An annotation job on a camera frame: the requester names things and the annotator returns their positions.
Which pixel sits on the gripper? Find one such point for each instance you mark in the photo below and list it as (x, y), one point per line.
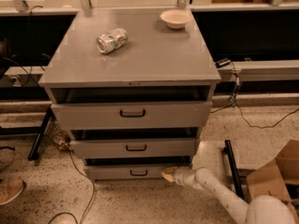
(179, 174)

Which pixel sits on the grey bottom drawer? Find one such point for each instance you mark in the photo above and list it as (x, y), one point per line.
(132, 168)

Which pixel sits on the grey drawer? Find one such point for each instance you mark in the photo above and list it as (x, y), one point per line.
(124, 108)
(132, 168)
(135, 143)

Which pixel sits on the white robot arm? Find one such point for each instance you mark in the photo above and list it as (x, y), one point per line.
(224, 196)

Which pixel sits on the grey middle drawer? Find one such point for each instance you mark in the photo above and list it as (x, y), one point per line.
(135, 143)

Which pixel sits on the grey top drawer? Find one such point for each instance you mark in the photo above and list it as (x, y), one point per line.
(124, 108)

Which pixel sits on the grey drawer cabinet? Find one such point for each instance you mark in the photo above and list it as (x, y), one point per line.
(153, 56)

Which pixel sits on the black table leg right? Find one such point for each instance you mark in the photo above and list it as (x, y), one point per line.
(229, 151)

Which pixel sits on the black table leg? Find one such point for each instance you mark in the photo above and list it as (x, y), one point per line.
(229, 151)
(37, 130)

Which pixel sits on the cardboard box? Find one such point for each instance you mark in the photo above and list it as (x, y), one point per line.
(272, 178)

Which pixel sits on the black power adapter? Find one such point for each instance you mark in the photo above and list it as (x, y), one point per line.
(223, 62)

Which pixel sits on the black table leg left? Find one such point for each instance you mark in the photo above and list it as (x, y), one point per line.
(37, 130)

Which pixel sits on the crushed soda can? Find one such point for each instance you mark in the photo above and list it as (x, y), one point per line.
(111, 40)

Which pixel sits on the white paper bowl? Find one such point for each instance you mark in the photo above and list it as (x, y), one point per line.
(176, 18)

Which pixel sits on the tan shoe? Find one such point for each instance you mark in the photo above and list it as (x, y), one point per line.
(10, 190)

